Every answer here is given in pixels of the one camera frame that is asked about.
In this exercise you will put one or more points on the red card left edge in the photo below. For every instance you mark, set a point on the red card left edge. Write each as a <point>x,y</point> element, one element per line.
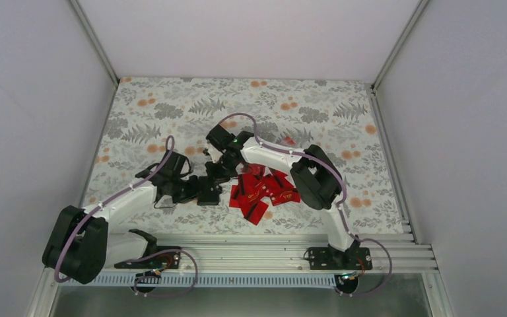
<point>235,193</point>

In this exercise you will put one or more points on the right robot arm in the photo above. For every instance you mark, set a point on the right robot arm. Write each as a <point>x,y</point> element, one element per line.
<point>318,182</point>

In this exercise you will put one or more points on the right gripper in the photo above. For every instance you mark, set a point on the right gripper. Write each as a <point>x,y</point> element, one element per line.
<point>213,172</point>

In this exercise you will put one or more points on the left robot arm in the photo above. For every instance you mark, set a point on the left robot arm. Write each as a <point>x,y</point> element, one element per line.
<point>87,239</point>

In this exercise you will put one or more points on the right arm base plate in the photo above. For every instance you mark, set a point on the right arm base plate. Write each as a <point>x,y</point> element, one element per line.
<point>329,259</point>

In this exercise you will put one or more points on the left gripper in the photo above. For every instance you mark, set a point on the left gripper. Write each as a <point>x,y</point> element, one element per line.
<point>193,193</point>

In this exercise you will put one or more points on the aluminium rail frame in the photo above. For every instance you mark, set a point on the aluminium rail frame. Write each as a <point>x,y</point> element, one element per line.
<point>284,253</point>

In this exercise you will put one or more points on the white red circle card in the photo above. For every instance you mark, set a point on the white red circle card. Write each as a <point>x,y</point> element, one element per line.
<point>288,141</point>

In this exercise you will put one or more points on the red card front bottom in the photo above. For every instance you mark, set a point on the red card front bottom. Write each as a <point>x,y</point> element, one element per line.
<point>256,212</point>

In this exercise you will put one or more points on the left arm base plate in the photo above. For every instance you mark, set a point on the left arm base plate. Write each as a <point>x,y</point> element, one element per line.
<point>166,257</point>

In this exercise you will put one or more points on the red VIP card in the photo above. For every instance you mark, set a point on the red VIP card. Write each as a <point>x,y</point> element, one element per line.
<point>285,196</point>

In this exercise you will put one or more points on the floral patterned table mat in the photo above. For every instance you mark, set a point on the floral patterned table mat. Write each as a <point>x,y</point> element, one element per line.
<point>154,116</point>

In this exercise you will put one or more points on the black leather card holder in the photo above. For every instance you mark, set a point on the black leather card holder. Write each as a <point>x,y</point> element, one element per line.
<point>208,192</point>

